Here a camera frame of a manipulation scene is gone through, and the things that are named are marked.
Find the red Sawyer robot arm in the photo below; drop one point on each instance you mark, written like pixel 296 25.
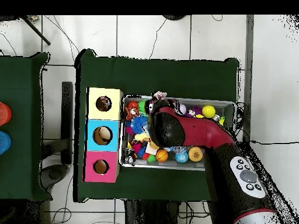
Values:
pixel 205 133

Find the wooden box with three holes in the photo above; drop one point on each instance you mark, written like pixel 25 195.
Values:
pixel 102 114

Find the green cloth on side table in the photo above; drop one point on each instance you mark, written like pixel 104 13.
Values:
pixel 21 93

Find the purple spiky monster toy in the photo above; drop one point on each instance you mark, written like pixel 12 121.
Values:
pixel 192 112

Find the yellow tennis ball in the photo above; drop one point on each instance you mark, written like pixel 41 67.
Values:
pixel 199 116

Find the green spiky rubber ball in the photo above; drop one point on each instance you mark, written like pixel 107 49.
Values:
pixel 142 107

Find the black rod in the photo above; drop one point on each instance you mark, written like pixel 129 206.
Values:
pixel 37 31

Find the tiger plush toy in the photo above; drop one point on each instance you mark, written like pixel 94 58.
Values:
pixel 131 112

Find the blue cup stack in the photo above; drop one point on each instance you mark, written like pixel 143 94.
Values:
pixel 4 142

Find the black round base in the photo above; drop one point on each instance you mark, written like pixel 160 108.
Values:
pixel 174 17

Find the plain yellow ball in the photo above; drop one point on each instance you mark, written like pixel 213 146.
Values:
pixel 208 111

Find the white baseball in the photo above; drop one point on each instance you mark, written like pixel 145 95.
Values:
pixel 183 109

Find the orange cup stack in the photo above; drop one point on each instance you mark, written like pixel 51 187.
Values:
pixel 4 114

